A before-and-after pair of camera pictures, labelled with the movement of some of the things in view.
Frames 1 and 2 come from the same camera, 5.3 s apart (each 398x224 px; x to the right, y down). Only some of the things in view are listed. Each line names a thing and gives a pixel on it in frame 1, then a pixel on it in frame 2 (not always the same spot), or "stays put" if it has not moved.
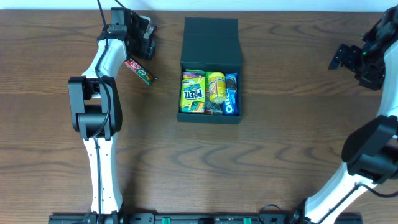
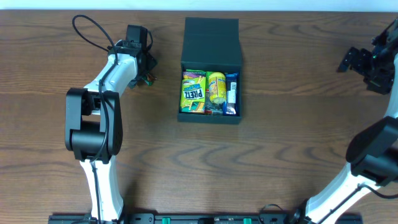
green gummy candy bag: (211, 107) stays put
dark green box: (211, 44) stays put
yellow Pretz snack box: (193, 91) stays put
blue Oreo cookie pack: (230, 104) stays put
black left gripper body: (146, 45) → (148, 64)
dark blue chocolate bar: (151, 30) → (231, 106)
